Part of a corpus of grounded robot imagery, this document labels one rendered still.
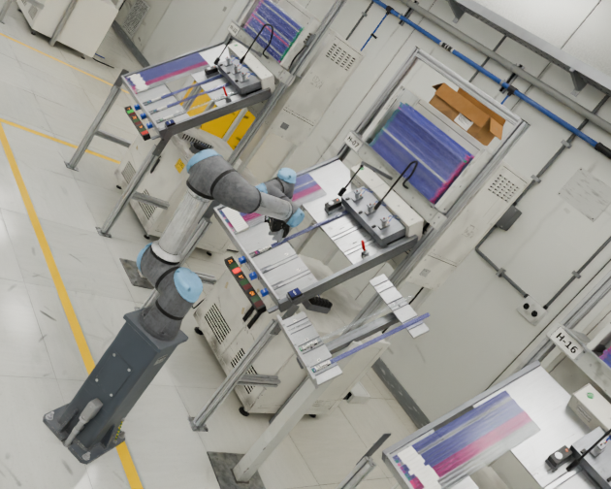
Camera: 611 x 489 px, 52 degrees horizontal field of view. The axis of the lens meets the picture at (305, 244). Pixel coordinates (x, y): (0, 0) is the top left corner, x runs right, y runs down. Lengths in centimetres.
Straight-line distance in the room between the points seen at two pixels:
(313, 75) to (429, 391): 223
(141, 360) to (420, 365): 259
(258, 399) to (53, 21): 470
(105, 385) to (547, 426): 157
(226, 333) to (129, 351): 110
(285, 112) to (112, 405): 223
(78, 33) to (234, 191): 504
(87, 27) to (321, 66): 346
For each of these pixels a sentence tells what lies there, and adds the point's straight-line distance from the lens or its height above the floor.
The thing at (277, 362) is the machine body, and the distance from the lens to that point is 302.
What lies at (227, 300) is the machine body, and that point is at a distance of 333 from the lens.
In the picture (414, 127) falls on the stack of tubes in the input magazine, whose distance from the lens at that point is 300.
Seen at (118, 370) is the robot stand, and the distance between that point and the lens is 233.
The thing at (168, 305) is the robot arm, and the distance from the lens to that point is 219.
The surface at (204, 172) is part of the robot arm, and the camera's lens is 204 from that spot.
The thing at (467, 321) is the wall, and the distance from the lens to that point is 432.
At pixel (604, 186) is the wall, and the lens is 419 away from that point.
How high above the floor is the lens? 172
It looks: 17 degrees down
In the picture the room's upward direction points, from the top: 37 degrees clockwise
